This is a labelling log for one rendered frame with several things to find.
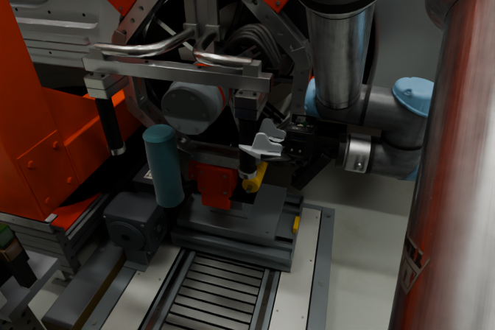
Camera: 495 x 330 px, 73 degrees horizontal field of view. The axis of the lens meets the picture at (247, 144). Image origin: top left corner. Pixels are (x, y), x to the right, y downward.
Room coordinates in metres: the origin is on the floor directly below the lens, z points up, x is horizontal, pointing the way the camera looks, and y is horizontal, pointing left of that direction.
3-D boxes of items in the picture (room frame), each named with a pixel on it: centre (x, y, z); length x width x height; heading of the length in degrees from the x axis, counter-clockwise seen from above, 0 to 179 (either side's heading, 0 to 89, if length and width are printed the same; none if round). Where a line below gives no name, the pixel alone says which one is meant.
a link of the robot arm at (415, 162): (0.51, -0.29, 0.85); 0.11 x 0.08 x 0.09; 75
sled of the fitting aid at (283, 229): (1.02, 0.03, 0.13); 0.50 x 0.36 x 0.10; 75
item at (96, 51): (0.77, 0.23, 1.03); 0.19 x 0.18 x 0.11; 165
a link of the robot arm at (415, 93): (0.52, -0.27, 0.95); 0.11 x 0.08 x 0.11; 68
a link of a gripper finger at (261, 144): (0.56, -0.03, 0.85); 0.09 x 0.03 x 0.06; 83
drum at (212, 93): (0.79, 0.12, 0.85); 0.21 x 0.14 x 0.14; 165
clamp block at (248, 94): (0.62, -0.01, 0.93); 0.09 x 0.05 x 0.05; 165
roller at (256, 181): (0.93, -0.04, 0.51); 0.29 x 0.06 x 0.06; 165
